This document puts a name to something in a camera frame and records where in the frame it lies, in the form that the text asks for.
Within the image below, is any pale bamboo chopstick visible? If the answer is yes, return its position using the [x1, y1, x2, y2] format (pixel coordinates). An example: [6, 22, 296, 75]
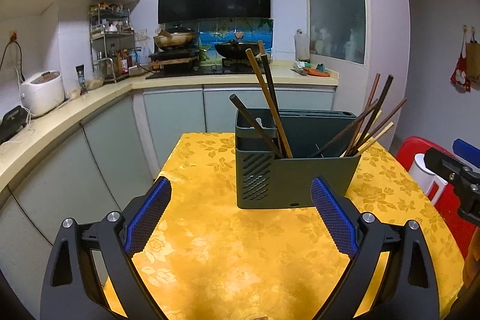
[341, 121, 395, 157]

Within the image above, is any dark thin chopstick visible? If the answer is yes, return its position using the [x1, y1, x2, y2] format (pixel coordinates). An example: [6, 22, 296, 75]
[351, 75, 394, 155]

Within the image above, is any dark wooden chopstick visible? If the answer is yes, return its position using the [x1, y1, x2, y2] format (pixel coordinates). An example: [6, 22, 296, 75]
[246, 49, 293, 158]

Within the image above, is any dark brown chopstick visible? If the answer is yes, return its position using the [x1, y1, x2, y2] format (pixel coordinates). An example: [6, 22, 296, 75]
[229, 94, 282, 157]

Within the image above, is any dark square chopstick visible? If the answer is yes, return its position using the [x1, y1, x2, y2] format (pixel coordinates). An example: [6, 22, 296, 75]
[260, 54, 278, 115]

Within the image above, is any light short bamboo chopstick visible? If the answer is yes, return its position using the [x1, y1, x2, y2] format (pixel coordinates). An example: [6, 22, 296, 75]
[354, 98, 408, 153]

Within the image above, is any reddish brown chopstick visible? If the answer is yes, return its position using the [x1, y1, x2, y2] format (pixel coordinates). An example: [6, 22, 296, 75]
[343, 73, 381, 157]

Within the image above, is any red plastic chair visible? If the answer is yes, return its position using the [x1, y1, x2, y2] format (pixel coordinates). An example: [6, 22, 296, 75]
[395, 136, 475, 258]

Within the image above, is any red hanging cloth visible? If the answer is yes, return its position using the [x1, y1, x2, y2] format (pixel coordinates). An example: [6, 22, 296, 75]
[450, 26, 471, 93]

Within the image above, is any hanging wooden cutting board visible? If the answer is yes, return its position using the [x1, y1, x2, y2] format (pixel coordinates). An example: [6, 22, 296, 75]
[466, 32, 480, 85]

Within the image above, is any yellow floral tablecloth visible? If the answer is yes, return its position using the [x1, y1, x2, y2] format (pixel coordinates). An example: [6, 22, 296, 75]
[101, 131, 466, 320]

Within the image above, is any orange cloth on counter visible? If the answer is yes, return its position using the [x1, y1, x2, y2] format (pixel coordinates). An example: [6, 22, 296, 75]
[304, 67, 330, 77]

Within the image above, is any dark green utensil holder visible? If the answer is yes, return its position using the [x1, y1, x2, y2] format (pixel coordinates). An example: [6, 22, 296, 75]
[235, 110, 360, 210]

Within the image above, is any black countertop appliance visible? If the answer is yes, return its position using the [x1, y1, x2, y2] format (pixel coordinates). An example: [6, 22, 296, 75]
[0, 106, 29, 144]

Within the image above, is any white plastic jug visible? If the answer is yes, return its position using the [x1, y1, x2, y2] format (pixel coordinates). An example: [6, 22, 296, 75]
[294, 29, 310, 62]

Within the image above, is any white rice cooker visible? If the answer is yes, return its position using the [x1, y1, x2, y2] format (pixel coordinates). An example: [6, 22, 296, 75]
[19, 71, 65, 117]

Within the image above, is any pepper grinder bottle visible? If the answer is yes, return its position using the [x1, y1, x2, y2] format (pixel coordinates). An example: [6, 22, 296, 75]
[76, 64, 88, 95]

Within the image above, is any black gas stove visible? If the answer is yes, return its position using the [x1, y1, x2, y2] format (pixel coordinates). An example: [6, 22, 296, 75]
[146, 58, 254, 79]

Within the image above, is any black wok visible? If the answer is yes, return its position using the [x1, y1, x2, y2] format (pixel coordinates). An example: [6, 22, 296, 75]
[215, 39, 260, 61]

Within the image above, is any metal spice rack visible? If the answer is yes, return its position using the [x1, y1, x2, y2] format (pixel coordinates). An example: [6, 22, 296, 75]
[88, 1, 135, 83]

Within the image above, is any brown cooking pot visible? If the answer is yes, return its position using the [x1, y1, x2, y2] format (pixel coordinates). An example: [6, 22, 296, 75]
[154, 27, 197, 49]

